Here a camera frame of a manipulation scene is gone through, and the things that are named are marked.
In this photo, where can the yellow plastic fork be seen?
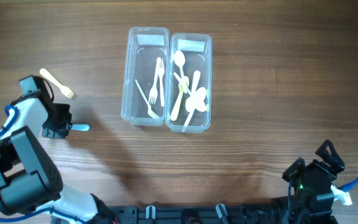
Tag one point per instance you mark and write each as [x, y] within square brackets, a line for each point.
[64, 89]

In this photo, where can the white spoon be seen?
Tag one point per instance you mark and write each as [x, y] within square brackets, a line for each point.
[200, 97]
[179, 60]
[194, 90]

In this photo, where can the light blue plastic fork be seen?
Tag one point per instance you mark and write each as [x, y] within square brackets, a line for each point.
[80, 127]

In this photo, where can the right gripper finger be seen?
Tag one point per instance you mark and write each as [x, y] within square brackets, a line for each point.
[293, 170]
[327, 152]

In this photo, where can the left clear plastic container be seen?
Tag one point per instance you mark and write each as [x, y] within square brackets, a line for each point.
[144, 46]

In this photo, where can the yellow plastic spoon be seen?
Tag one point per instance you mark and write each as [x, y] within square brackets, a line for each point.
[176, 107]

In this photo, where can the clear plastic fork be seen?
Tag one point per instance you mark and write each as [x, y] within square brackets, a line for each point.
[153, 94]

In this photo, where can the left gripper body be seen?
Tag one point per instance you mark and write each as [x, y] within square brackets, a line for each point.
[61, 123]

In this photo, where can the white fork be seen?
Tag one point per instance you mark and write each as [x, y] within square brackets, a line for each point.
[160, 76]

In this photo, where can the clear plastic container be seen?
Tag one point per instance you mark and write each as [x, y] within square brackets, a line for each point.
[197, 49]
[144, 46]

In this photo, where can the right clear plastic container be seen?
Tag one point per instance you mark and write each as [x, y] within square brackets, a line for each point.
[197, 49]

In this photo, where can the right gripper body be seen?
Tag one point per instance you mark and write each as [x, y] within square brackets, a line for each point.
[314, 163]

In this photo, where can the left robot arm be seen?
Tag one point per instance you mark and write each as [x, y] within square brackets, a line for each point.
[30, 183]

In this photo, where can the white fork pointing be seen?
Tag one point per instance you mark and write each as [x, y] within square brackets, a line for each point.
[149, 110]

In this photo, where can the white spoon vertical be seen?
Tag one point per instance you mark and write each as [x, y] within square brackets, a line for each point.
[187, 121]

